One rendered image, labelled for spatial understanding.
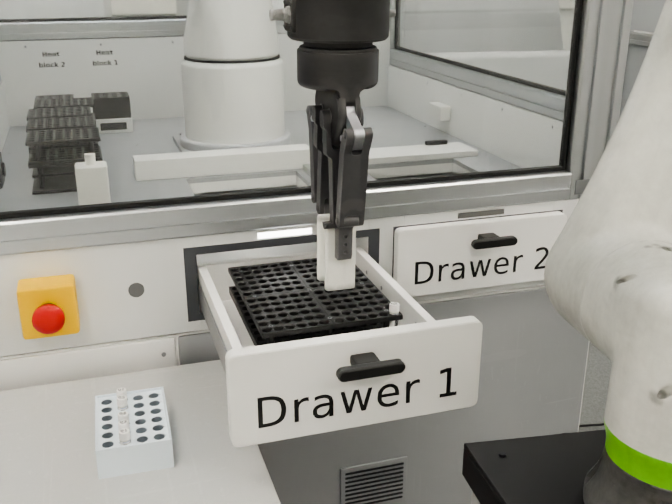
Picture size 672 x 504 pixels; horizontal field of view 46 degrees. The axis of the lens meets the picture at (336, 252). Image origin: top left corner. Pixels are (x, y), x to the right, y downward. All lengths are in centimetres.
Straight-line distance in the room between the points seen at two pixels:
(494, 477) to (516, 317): 53
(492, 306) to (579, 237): 48
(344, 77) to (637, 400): 39
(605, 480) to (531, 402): 64
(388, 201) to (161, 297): 36
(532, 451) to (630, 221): 27
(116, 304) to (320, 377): 39
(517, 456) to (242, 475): 31
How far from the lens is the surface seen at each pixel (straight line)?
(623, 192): 87
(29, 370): 119
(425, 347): 89
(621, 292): 77
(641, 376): 76
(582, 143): 132
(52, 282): 111
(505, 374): 141
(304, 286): 106
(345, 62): 71
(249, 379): 84
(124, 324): 117
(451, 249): 124
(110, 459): 95
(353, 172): 72
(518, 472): 89
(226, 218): 113
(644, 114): 88
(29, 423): 110
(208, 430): 102
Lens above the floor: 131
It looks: 20 degrees down
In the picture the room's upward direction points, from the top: straight up
